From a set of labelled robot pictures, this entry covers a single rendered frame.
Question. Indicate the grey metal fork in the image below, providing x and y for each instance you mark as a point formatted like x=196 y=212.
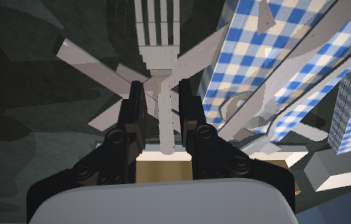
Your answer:
x=160 y=59

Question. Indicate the grey metal spoon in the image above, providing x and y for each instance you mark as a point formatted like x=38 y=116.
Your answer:
x=265 y=115
x=329 y=76

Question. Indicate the white rectangular block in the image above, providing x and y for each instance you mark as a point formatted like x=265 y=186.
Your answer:
x=326 y=170

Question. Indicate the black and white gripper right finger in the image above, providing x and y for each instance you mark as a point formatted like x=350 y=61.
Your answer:
x=210 y=153

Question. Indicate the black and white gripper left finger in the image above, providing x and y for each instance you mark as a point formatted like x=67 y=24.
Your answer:
x=113 y=162

